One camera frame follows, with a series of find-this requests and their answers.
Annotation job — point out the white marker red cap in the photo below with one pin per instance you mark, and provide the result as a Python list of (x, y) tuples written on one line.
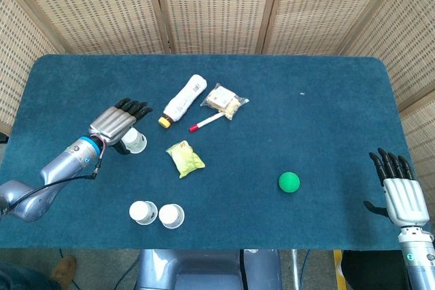
[(207, 122)]

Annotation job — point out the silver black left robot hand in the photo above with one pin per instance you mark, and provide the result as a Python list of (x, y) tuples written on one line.
[(110, 123)]

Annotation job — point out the clear bag of biscuits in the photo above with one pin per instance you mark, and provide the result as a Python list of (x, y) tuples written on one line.
[(221, 98)]

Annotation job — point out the black object on floor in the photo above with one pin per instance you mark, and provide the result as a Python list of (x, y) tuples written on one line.
[(370, 269)]

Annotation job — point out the yellow floor tape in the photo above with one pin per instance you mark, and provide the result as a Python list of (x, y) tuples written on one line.
[(340, 269)]

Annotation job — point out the woven bamboo screen panel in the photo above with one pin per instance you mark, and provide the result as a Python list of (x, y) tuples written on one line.
[(20, 66), (408, 38), (95, 4), (323, 4), (215, 4), (423, 140)]

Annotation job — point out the yellow green snack packet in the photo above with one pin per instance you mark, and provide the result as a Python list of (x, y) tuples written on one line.
[(185, 161)]

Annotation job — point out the green ball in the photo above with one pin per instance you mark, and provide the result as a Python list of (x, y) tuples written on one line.
[(289, 182)]

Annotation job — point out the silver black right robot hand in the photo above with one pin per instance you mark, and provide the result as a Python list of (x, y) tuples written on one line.
[(406, 201)]

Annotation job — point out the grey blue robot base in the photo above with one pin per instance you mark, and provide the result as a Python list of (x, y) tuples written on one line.
[(204, 269)]

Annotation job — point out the white bottle yellow cap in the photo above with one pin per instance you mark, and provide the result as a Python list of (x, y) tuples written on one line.
[(183, 100)]

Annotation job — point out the metal pole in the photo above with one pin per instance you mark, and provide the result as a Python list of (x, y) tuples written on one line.
[(295, 269)]

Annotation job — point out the blue felt table cover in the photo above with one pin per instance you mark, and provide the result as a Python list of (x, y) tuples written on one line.
[(323, 133)]

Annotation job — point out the white paper cup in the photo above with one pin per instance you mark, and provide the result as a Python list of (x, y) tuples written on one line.
[(136, 142), (170, 215), (142, 212)]

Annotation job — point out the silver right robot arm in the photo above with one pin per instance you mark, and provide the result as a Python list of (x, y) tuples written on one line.
[(416, 266)]

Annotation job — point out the blue jeans leg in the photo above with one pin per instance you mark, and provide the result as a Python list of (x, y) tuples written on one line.
[(20, 278)]

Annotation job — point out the brown shoe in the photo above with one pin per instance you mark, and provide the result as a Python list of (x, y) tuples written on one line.
[(64, 269)]

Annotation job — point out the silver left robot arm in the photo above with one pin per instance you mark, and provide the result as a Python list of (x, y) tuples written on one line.
[(61, 164)]

